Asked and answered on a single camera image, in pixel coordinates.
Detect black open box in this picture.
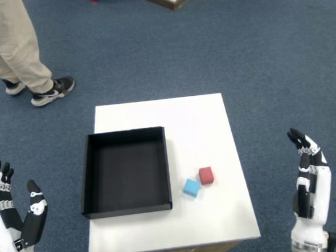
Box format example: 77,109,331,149
76,125,173,220

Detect white top wooden table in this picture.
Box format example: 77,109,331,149
78,91,263,252

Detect black white swoosh sneaker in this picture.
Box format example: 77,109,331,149
29,76,76,108

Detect white pillar brown baseboard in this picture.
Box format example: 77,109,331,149
125,0,203,14

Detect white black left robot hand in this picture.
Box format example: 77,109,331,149
0,155,52,252

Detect blue cube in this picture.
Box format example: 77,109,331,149
182,178,202,199

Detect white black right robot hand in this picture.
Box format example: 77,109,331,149
284,126,336,243

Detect red cube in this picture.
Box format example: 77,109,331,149
198,166,216,185

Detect beige trousers of person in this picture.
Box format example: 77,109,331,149
0,0,55,96

